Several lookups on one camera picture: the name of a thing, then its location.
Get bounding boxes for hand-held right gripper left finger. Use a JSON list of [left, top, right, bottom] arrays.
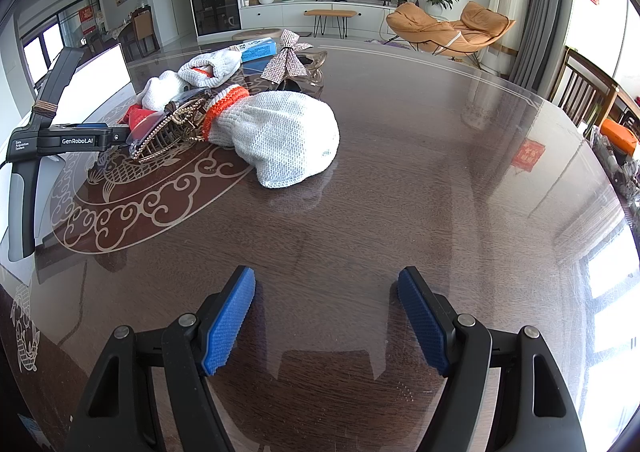
[[65, 266, 257, 452]]

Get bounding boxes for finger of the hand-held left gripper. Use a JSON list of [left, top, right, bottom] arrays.
[[75, 122, 132, 149]]

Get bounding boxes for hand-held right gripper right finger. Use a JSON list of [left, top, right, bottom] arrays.
[[397, 266, 588, 452]]

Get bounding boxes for blue and white carton box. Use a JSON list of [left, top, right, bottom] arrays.
[[239, 37, 279, 64]]

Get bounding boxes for white knit glove orange cuff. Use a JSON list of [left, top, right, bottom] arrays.
[[202, 84, 341, 189], [141, 71, 187, 111], [178, 51, 242, 89]]

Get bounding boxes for red triangular snack packet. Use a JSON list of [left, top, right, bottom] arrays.
[[124, 104, 157, 133]]

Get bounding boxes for gold hair claw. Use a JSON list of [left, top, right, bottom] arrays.
[[131, 99, 209, 164]]

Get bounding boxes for black studded hair clip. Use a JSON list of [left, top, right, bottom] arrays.
[[167, 88, 212, 110]]

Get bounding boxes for sparkly bow hair claw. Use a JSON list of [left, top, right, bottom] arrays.
[[260, 29, 329, 95]]

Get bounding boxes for white television cabinet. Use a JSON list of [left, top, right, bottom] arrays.
[[239, 0, 402, 41]]

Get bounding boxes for wooden bench black legs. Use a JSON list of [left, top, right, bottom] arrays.
[[303, 8, 359, 39]]

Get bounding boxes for orange box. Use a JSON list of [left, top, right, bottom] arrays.
[[599, 119, 640, 156]]

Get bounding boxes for wooden slatted chair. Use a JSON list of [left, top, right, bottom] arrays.
[[547, 46, 619, 129]]

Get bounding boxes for orange lounge chair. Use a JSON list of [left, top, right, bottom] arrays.
[[386, 1, 517, 69]]

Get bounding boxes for grey curtain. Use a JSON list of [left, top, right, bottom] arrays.
[[510, 0, 577, 91]]

